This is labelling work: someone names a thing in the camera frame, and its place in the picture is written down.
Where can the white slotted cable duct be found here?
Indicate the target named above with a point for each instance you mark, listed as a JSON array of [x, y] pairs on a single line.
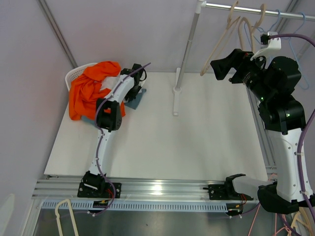
[[151, 206]]

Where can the white object at corner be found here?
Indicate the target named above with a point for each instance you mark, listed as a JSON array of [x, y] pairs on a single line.
[[6, 210]]

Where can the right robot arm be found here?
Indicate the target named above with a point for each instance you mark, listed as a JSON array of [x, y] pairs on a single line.
[[285, 124]]

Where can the beige wooden hanger front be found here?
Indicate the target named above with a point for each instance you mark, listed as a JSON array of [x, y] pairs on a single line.
[[224, 39]]

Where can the white clothes rack post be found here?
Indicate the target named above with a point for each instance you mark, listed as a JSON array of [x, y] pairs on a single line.
[[177, 89]]

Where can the grey blue t shirt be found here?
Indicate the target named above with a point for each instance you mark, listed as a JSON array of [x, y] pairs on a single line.
[[131, 104]]

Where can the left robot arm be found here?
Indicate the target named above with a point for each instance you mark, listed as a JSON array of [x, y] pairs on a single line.
[[108, 120]]

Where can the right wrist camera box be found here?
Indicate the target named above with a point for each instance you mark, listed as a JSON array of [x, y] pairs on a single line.
[[271, 44]]

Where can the pile of hangers on floor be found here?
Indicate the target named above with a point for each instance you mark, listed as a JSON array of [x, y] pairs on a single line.
[[263, 223]]

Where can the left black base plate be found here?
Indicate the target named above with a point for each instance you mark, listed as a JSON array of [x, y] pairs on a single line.
[[89, 192]]

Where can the orange t shirt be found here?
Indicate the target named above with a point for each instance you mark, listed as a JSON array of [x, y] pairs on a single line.
[[85, 89]]

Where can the white t shirt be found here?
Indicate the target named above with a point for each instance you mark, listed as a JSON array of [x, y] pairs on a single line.
[[109, 83]]

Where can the metal clothes rack rail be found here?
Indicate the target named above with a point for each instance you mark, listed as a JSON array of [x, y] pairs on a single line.
[[296, 16]]

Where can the white perforated plastic basket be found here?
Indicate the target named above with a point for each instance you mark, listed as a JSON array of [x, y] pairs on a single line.
[[74, 73]]

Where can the aluminium mounting rail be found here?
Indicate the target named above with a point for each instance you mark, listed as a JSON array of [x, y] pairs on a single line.
[[132, 189]]

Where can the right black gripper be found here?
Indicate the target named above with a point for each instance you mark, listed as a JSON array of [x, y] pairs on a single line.
[[238, 60]]

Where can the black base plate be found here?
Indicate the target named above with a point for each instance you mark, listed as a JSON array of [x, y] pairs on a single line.
[[225, 192], [89, 192]]

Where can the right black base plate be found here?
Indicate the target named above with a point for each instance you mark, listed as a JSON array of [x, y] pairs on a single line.
[[225, 192]]

